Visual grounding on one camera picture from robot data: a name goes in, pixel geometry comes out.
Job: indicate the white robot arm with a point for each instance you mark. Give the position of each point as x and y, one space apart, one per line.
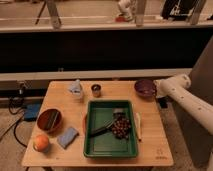
176 87

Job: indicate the small metal cup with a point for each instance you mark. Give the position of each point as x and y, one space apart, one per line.
96 90

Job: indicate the clear plastic cup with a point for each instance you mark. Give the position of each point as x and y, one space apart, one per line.
76 90

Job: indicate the dark purple bowl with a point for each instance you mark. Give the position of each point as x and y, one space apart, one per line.
145 88

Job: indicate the light wooden stick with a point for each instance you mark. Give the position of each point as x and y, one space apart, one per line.
138 126

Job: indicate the bunch of dark grapes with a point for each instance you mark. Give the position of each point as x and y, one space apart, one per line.
121 128

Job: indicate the green plastic tray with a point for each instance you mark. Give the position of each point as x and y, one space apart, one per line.
110 130

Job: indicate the brown wooden bowl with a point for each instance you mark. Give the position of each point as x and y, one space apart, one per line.
49 120

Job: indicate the blue sponge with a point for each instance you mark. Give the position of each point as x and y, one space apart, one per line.
67 137

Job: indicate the blue box on floor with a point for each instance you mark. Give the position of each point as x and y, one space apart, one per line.
31 112

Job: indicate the orange fruit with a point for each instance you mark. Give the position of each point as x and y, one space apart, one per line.
41 143

